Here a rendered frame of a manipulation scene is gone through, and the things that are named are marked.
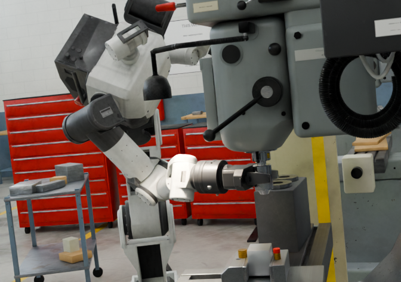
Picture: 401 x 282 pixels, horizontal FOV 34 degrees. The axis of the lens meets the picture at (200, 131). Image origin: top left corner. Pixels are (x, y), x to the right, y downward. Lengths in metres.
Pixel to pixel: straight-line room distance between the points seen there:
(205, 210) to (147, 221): 4.18
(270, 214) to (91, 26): 0.81
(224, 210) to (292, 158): 3.09
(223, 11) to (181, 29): 9.52
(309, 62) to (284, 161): 1.93
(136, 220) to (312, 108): 1.01
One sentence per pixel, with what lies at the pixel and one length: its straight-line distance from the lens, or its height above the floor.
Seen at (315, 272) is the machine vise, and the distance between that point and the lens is 1.57.
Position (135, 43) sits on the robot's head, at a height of 1.62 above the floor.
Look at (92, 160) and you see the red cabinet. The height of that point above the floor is 0.74.
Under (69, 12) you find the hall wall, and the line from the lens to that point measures 11.78.
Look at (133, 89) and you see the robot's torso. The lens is 1.95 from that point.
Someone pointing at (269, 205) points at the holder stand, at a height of 1.10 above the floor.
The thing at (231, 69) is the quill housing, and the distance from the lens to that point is 1.54.
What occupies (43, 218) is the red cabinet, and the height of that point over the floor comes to 0.17.
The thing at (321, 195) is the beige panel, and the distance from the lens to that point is 3.41.
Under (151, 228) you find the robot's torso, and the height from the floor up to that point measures 0.99.
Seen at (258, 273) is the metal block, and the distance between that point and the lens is 1.54.
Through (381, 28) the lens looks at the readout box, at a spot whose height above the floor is 1.56.
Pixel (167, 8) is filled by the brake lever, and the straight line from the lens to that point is 1.78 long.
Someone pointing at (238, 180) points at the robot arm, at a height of 1.24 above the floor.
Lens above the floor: 1.51
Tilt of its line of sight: 5 degrees down
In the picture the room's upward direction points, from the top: 6 degrees counter-clockwise
